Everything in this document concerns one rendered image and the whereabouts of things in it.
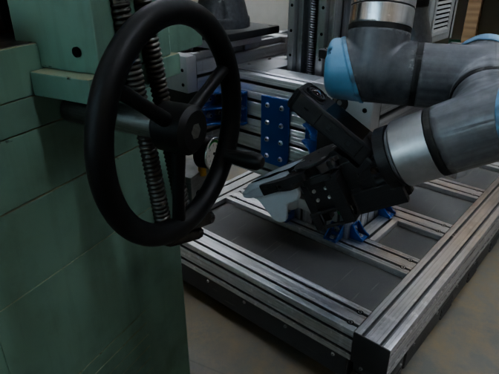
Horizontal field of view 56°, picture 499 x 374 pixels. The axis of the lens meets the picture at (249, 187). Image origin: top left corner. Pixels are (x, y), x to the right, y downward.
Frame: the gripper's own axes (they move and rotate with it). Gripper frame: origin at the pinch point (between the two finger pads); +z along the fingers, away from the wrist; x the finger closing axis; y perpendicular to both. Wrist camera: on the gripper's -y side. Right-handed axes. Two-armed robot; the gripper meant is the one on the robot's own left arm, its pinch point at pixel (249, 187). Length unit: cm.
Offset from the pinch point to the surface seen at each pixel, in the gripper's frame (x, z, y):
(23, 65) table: -12.6, 12.3, -25.9
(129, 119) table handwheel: -8.5, 5.3, -14.8
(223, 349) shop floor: 33, 57, 49
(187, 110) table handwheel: -7.6, -2.7, -12.6
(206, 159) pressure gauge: 16.3, 17.6, -3.7
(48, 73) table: -11.6, 10.2, -23.8
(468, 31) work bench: 259, -2, 16
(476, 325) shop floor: 76, 3, 81
